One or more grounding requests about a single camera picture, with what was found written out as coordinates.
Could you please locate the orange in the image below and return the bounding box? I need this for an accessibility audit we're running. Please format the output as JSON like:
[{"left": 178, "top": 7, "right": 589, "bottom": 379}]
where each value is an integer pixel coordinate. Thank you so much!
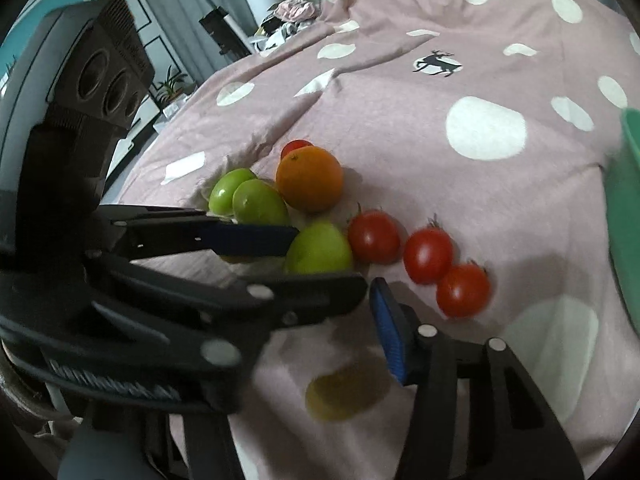
[{"left": 275, "top": 146, "right": 345, "bottom": 213}]

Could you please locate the pile of clothes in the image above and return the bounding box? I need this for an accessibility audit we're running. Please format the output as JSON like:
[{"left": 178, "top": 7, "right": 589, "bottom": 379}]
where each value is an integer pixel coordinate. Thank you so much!
[{"left": 252, "top": 0, "right": 323, "bottom": 53}]

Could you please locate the upright vacuum cleaner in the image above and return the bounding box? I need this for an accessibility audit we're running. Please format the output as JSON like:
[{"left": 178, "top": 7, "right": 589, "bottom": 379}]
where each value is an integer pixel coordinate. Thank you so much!
[{"left": 159, "top": 0, "right": 251, "bottom": 56}]

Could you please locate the red tomato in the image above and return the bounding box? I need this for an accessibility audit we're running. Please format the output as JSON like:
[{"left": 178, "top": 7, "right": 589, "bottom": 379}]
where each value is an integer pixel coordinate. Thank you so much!
[
  {"left": 280, "top": 140, "right": 315, "bottom": 161},
  {"left": 403, "top": 215, "right": 455, "bottom": 285},
  {"left": 436, "top": 259, "right": 492, "bottom": 319},
  {"left": 347, "top": 203, "right": 402, "bottom": 265}
]

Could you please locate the potted plant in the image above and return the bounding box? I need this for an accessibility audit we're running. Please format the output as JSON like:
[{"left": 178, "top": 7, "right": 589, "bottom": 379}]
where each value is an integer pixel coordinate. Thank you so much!
[{"left": 152, "top": 67, "right": 193, "bottom": 108}]

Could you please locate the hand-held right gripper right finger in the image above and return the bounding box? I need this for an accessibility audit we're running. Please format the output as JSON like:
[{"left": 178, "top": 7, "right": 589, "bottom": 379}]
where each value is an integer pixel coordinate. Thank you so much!
[{"left": 369, "top": 277, "right": 586, "bottom": 480}]

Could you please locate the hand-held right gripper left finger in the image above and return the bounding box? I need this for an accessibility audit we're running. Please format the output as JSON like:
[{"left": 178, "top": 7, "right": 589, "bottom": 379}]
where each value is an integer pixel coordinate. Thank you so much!
[{"left": 172, "top": 411, "right": 247, "bottom": 480}]

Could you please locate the pink polka-dot blanket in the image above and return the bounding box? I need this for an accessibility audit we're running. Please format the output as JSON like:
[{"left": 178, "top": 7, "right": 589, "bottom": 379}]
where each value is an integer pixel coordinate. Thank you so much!
[{"left": 45, "top": 0, "right": 640, "bottom": 480}]

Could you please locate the yellowish green jujube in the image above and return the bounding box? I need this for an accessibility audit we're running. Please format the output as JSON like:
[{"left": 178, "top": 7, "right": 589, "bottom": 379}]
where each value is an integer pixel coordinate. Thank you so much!
[{"left": 305, "top": 355, "right": 393, "bottom": 423}]

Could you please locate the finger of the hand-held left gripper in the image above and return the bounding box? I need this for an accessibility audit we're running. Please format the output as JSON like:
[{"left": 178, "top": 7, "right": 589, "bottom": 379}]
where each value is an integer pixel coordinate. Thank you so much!
[
  {"left": 85, "top": 255, "right": 369, "bottom": 377},
  {"left": 95, "top": 205, "right": 301, "bottom": 262}
]

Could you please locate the green bowl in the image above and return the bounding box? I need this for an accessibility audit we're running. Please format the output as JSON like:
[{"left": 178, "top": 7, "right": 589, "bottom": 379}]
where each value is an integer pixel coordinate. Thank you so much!
[{"left": 604, "top": 106, "right": 640, "bottom": 311}]

